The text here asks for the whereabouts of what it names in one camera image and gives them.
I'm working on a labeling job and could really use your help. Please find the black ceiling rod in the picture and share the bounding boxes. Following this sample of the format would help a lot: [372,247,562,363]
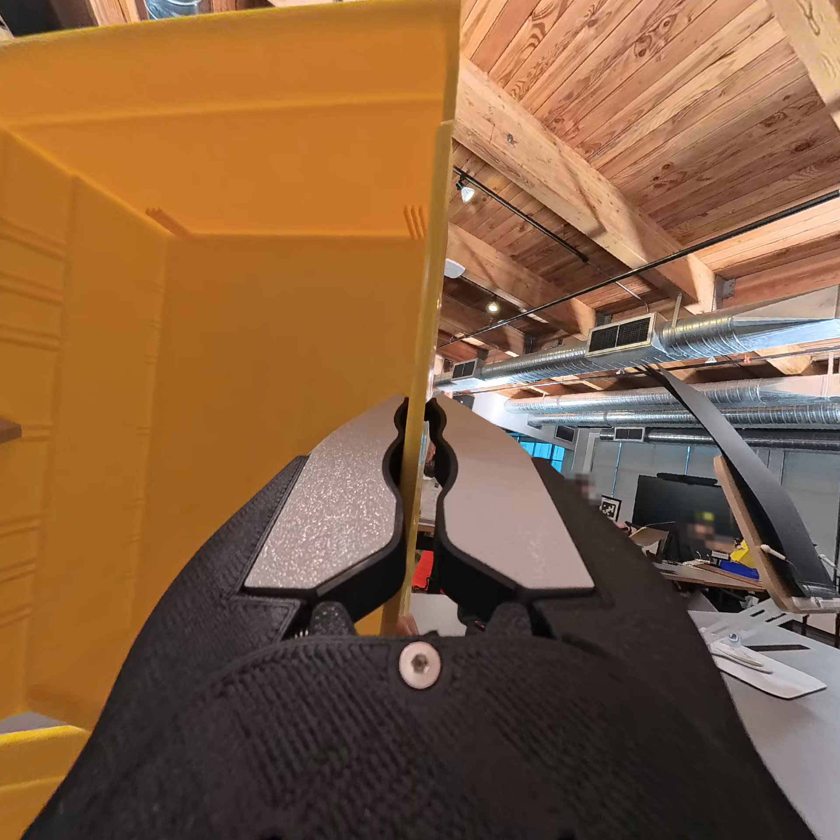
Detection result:
[435,192,840,347]

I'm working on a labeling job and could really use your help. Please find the black light track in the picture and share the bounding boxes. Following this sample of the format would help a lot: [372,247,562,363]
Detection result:
[453,166,589,265]

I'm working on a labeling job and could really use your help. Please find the wooden stand with black strap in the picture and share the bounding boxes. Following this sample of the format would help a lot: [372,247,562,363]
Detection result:
[646,366,836,592]

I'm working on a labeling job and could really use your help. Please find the large black monitor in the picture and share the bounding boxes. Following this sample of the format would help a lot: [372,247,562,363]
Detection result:
[632,474,737,560]

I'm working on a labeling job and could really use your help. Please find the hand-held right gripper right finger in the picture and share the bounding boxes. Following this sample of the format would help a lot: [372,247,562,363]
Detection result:
[425,395,596,623]

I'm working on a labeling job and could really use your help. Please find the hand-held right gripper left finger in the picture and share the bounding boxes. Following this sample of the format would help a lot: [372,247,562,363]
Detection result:
[243,394,412,626]

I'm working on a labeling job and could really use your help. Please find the wooden board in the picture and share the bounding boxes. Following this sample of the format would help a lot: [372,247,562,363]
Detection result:
[713,455,840,615]

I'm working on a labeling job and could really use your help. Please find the slim silver air duct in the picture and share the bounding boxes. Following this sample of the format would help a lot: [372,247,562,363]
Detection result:
[504,382,840,429]

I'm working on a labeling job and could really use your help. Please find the yellow plastic box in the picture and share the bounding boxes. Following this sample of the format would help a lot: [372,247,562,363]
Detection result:
[0,725,91,840]
[0,0,462,731]

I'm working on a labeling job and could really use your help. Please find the white folding stand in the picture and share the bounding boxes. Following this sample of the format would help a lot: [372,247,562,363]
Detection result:
[697,600,828,701]

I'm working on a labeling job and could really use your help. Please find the gridded window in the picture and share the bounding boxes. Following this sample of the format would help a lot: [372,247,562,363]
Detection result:
[517,438,564,472]

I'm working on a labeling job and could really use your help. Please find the large silver air duct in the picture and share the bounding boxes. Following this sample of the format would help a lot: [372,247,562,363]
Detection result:
[433,311,840,389]

